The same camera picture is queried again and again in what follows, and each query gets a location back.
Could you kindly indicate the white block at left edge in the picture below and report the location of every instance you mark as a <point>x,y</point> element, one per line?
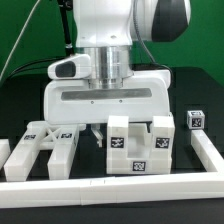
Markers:
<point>4,151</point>

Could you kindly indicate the white chair back frame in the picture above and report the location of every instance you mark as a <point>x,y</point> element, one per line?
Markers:
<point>62,140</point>

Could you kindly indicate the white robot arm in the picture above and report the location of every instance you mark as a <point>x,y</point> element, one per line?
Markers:
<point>98,81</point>

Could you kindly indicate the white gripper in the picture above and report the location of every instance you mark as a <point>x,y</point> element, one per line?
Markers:
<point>70,97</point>

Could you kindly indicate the white L-shaped fence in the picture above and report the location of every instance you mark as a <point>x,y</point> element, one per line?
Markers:
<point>182,186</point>

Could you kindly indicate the white chair seat block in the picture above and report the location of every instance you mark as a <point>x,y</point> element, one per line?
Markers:
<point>139,160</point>

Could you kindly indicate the white tagged cube right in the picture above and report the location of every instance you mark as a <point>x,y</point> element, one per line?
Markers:
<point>195,119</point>

